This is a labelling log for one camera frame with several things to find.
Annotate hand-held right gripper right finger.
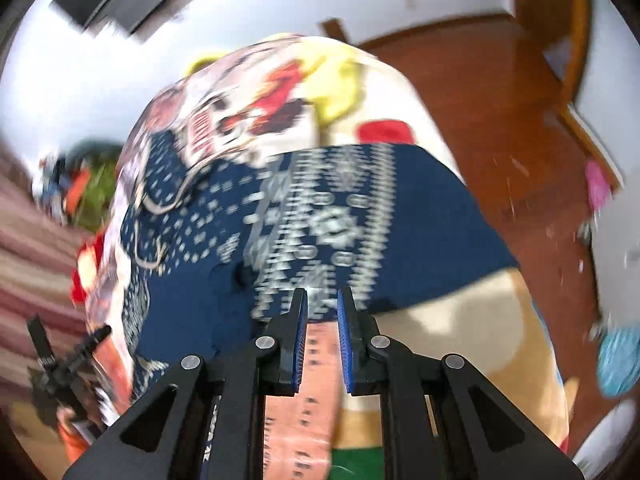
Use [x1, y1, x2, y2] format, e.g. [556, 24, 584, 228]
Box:
[337, 287, 584, 480]

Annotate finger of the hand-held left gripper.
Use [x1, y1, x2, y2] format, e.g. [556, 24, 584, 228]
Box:
[62, 325, 113, 363]
[27, 315, 53, 363]

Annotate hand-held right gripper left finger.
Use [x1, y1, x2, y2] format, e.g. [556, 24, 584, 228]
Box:
[62, 287, 307, 480]

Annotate navy patterned garment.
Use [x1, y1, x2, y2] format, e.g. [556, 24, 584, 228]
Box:
[117, 132, 521, 401]

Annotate red plush pillow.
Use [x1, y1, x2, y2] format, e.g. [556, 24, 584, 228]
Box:
[70, 232, 108, 306]

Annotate striped curtain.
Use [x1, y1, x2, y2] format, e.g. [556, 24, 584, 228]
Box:
[0, 145, 96, 406]

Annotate green cloth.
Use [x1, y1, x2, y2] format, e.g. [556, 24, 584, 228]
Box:
[331, 447, 385, 480]

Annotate printed blanket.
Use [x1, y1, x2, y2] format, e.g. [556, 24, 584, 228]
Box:
[82, 32, 571, 480]

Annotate orange box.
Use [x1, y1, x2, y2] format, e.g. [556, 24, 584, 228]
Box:
[64, 167, 92, 213]

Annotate light blue cloth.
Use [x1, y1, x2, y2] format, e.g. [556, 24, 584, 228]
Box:
[597, 327, 640, 399]

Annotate pink object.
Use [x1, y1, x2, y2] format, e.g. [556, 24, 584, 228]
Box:
[585, 160, 614, 212]

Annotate wooden bedpost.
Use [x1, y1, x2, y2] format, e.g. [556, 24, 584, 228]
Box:
[320, 17, 352, 45]

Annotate wooden door frame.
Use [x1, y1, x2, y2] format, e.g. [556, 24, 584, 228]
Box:
[510, 0, 626, 192]

